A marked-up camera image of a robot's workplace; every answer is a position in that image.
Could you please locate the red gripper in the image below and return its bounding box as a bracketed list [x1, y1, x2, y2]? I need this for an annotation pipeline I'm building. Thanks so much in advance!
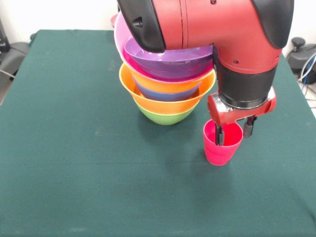
[207, 86, 277, 147]

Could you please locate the red cup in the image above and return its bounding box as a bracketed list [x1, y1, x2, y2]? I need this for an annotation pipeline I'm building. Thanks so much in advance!
[202, 119, 244, 166]

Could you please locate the orange bowl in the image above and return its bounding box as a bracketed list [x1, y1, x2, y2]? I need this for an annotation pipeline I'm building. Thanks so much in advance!
[118, 63, 217, 116]
[131, 73, 202, 94]

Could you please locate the blue bowl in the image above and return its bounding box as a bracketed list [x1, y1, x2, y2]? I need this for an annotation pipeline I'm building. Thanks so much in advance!
[134, 79, 201, 102]

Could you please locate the purple bowl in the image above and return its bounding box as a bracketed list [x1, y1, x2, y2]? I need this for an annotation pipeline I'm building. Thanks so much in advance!
[123, 38, 214, 81]

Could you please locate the pink bowl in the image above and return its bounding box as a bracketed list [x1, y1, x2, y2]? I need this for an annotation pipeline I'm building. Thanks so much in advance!
[113, 11, 217, 83]

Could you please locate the green bowl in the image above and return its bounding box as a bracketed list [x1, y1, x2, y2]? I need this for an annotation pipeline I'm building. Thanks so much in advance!
[135, 102, 196, 126]

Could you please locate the dark green tablecloth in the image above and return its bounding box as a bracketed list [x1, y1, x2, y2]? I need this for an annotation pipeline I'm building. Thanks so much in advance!
[0, 29, 316, 237]

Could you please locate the floor cable bundle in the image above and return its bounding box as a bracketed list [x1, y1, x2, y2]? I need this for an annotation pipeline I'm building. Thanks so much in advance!
[297, 53, 316, 109]

